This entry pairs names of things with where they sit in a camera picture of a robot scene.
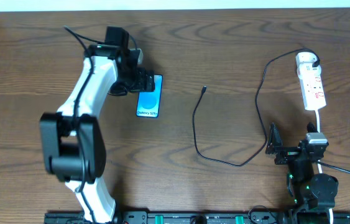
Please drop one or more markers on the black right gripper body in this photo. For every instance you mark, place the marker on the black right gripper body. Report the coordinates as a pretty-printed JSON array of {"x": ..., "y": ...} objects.
[{"x": 291, "y": 150}]

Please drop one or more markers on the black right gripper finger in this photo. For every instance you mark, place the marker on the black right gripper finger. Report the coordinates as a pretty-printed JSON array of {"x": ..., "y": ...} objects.
[
  {"x": 274, "y": 143},
  {"x": 311, "y": 128}
]

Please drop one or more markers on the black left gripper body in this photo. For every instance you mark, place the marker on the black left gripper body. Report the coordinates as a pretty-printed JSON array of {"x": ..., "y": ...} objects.
[{"x": 147, "y": 81}]

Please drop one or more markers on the blue Galaxy smartphone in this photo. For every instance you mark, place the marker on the blue Galaxy smartphone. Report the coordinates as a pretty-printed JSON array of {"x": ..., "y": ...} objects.
[{"x": 148, "y": 104}]

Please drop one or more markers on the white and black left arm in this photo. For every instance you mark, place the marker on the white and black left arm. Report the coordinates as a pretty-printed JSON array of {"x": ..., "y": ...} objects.
[{"x": 72, "y": 143}]

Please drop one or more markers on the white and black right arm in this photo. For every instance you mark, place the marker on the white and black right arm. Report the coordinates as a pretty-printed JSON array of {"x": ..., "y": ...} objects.
[{"x": 314, "y": 193}]

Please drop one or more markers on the white power strip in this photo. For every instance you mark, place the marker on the white power strip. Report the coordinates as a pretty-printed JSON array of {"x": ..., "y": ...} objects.
[{"x": 312, "y": 87}]

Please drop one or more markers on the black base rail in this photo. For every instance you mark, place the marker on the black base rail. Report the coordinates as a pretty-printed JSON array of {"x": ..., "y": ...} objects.
[{"x": 255, "y": 216}]

